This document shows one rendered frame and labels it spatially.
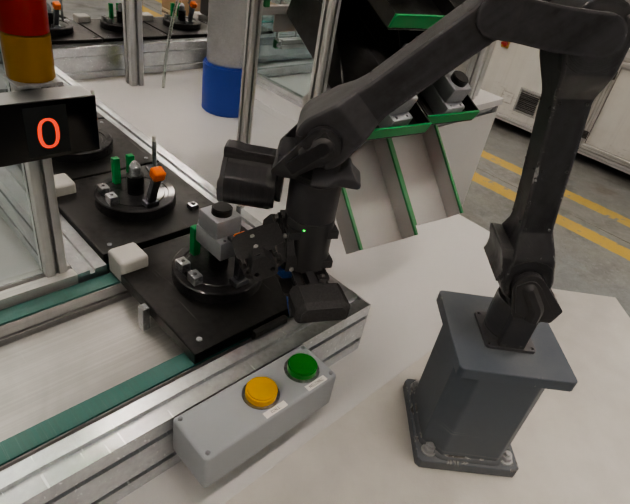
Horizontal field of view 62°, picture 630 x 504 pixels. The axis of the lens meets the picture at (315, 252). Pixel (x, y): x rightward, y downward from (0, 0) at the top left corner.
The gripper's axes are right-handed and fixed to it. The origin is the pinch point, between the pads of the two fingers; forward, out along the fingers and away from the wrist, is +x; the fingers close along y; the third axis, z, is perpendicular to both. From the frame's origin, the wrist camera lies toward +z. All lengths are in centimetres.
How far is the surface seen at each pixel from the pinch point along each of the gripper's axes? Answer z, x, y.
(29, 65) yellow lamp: 29.0, -21.6, -15.8
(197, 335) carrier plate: 11.6, 9.7, -4.1
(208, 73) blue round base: -2, 8, -112
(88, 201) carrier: 27.3, 9.4, -39.3
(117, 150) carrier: 23, 9, -60
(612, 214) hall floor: -284, 107, -184
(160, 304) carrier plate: 16.1, 9.6, -10.8
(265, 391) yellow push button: 4.4, 9.6, 6.6
